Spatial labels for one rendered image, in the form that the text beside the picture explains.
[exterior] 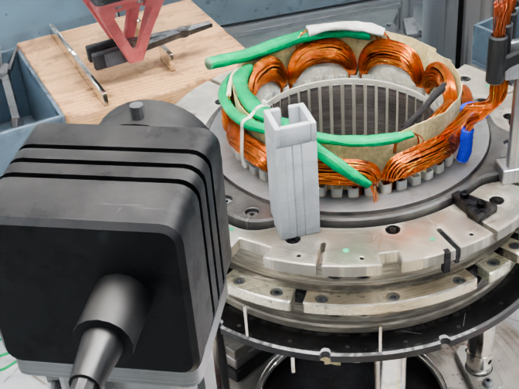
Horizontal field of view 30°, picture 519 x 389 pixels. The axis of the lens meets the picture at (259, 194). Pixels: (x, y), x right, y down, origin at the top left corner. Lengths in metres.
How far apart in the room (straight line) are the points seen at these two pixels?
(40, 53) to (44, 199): 0.84
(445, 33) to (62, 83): 0.49
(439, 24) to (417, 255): 0.60
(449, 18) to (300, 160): 0.60
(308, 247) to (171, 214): 0.48
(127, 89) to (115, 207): 0.75
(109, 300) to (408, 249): 0.48
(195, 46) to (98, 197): 0.81
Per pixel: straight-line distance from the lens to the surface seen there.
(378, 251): 0.66
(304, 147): 0.63
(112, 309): 0.18
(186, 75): 0.95
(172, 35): 0.95
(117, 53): 0.93
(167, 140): 0.21
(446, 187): 0.70
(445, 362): 1.00
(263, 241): 0.67
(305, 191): 0.65
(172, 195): 0.19
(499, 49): 0.64
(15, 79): 1.07
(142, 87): 0.94
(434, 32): 1.22
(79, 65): 0.97
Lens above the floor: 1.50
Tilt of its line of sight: 35 degrees down
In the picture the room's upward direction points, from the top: 5 degrees counter-clockwise
